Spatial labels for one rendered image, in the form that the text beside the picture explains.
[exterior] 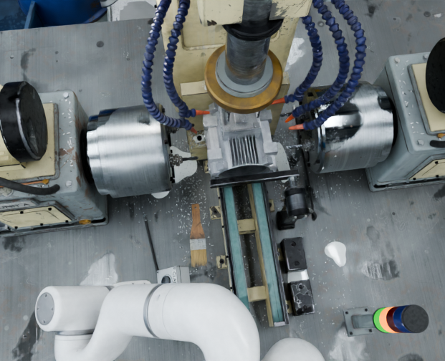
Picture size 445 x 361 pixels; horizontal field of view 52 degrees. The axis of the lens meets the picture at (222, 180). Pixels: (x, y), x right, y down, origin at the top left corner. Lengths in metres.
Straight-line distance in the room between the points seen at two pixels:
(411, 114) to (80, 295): 0.93
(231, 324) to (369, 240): 0.93
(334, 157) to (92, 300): 0.71
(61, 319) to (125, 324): 0.16
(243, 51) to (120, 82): 0.85
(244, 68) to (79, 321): 0.60
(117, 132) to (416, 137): 0.77
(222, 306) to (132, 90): 1.12
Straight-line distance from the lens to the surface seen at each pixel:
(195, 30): 1.24
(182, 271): 1.19
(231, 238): 1.35
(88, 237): 1.53
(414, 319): 1.12
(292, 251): 1.43
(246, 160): 1.22
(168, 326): 0.74
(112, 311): 0.84
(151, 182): 1.23
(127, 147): 1.19
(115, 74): 1.72
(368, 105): 1.29
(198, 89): 1.26
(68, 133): 1.24
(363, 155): 1.30
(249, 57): 0.94
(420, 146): 1.29
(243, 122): 1.25
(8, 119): 1.07
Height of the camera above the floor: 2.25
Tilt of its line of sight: 72 degrees down
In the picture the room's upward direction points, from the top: 3 degrees clockwise
